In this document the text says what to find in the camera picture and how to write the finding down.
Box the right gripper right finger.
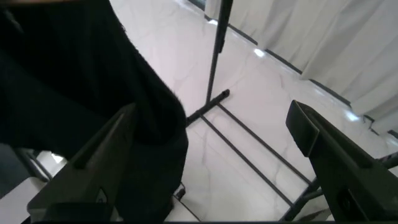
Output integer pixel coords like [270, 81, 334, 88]
[285, 100, 398, 222]

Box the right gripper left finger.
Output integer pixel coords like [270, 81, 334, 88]
[27, 103, 137, 222]

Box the black garment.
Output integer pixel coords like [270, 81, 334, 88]
[0, 0, 190, 222]

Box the black clothes rack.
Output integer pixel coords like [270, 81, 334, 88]
[185, 0, 398, 222]

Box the white curtain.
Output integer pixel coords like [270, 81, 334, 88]
[205, 0, 398, 134]

